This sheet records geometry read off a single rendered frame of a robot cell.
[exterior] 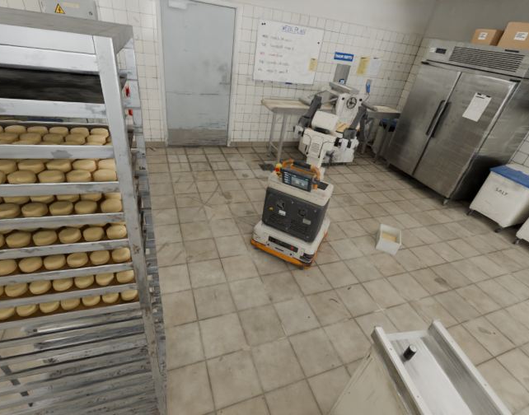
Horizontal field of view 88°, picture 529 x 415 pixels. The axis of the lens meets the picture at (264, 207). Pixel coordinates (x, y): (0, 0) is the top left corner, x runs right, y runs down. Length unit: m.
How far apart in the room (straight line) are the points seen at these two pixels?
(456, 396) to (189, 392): 1.38
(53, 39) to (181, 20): 4.00
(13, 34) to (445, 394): 1.55
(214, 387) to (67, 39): 1.85
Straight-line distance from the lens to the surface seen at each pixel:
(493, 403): 1.42
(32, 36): 0.65
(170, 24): 4.59
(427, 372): 1.40
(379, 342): 1.33
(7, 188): 0.82
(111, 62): 0.63
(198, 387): 2.04
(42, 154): 0.75
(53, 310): 1.13
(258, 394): 2.04
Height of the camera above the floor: 1.87
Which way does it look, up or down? 33 degrees down
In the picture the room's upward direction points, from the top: 9 degrees clockwise
